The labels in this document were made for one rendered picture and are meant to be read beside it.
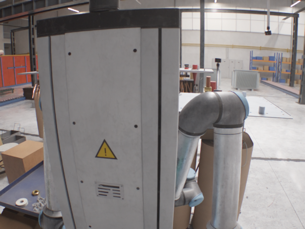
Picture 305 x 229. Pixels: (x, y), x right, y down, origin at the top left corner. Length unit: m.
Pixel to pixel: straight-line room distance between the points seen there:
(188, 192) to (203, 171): 0.56
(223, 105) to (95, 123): 0.43
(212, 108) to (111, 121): 0.36
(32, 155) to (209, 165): 1.50
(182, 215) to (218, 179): 1.13
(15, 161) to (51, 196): 1.06
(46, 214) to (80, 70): 0.76
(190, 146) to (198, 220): 1.25
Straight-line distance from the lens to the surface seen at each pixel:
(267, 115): 1.42
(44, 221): 1.14
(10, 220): 1.48
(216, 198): 0.88
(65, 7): 12.82
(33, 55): 14.09
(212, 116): 0.73
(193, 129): 0.73
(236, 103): 0.78
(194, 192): 1.16
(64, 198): 0.66
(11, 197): 1.54
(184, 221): 2.00
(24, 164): 1.98
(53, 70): 0.53
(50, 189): 1.02
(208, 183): 1.71
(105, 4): 0.48
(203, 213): 1.89
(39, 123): 4.48
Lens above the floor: 1.67
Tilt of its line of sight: 14 degrees down
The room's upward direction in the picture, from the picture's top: straight up
